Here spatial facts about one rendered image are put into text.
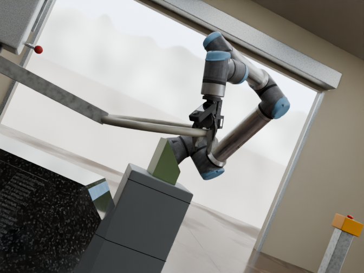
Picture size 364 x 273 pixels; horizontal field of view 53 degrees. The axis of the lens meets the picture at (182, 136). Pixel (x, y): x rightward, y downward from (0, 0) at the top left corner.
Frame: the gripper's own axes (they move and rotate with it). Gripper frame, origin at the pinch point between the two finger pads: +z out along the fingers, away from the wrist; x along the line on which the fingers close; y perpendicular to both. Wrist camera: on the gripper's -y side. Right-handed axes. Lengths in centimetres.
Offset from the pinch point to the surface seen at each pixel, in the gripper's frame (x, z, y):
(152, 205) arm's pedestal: 59, 43, 48
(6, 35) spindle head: 42, -29, -55
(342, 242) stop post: -32, 49, 114
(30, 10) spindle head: 39, -38, -50
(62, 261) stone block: 5, 31, -52
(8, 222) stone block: 17, 22, -62
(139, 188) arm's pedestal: 65, 34, 42
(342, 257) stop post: -33, 57, 114
